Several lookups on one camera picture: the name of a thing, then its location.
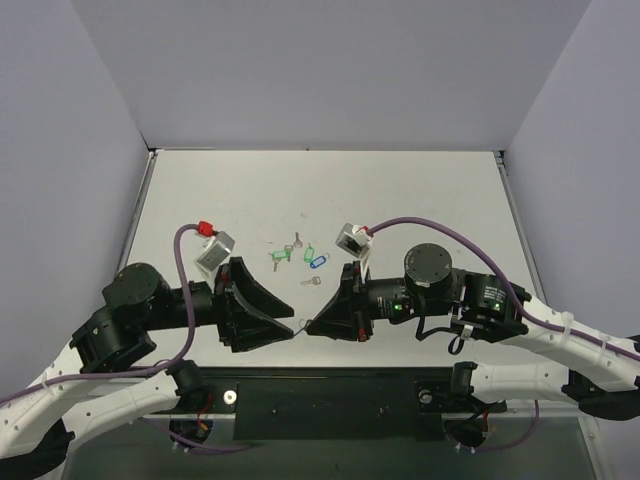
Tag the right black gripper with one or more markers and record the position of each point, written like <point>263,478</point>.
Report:
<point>356,304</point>

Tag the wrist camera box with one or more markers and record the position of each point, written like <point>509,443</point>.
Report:
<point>355,240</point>
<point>213,253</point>

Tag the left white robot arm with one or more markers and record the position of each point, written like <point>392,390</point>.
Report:
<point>94,385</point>

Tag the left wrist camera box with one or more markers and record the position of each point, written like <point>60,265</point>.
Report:
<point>213,253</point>

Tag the green key tag right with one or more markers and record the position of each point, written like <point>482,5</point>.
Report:
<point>309,254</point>

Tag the green key tag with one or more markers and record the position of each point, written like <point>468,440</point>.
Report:
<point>309,254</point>
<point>280,255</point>

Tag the green key tag left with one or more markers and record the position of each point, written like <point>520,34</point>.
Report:
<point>280,255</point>

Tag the blue clear key tag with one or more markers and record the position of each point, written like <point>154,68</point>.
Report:
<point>319,261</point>

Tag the grey key top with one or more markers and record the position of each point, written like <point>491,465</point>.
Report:
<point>297,241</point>

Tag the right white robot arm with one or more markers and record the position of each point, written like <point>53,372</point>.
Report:
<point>583,366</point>

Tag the loose silver key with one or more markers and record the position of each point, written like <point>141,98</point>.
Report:
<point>313,281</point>

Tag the grey key by green tag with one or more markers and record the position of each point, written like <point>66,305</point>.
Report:
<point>289,249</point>

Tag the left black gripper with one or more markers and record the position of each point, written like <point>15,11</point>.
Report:
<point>224,307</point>

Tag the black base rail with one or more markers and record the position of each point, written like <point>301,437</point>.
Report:
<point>359,403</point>

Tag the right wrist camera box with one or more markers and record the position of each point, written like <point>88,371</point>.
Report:
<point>355,240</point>

